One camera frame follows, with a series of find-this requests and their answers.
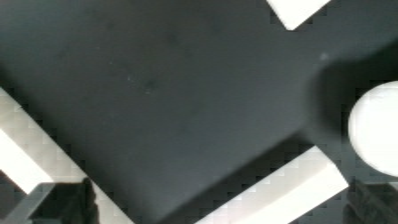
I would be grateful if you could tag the white marker card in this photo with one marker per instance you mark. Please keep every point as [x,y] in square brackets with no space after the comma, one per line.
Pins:
[296,10]

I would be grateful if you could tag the white fence right wall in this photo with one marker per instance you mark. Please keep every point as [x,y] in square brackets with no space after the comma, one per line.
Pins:
[287,194]

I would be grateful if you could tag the white lamp bulb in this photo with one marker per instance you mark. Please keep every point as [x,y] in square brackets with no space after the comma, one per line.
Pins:
[374,128]

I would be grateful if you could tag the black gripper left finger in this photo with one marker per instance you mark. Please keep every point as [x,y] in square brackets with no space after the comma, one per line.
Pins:
[60,204]

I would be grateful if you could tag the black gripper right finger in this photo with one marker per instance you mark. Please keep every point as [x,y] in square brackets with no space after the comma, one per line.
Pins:
[372,206]

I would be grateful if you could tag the white fence wall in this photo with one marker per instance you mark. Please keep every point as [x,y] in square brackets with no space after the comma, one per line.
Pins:
[37,163]
[287,194]

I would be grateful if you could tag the white fence front wall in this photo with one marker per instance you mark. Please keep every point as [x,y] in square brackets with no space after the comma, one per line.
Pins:
[37,163]

